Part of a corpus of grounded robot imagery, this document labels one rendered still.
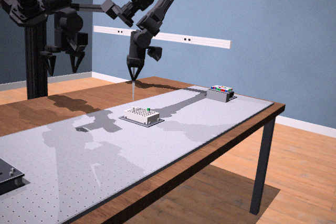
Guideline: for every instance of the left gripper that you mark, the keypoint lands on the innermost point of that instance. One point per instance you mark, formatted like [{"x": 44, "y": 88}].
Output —
[{"x": 137, "y": 63}]

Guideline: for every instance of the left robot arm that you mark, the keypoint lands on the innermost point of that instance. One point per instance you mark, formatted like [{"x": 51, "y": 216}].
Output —
[{"x": 149, "y": 24}]

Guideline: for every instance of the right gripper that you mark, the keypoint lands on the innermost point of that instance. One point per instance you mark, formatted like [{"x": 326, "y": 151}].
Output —
[{"x": 45, "y": 55}]

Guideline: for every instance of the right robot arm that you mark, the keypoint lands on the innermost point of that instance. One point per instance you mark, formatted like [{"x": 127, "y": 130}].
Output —
[{"x": 65, "y": 17}]

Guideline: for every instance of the white tube carrier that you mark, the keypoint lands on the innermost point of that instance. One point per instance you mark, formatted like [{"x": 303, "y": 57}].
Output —
[{"x": 141, "y": 115}]

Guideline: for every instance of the grey slotted rack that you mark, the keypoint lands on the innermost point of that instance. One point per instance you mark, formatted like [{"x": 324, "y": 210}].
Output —
[{"x": 218, "y": 95}]

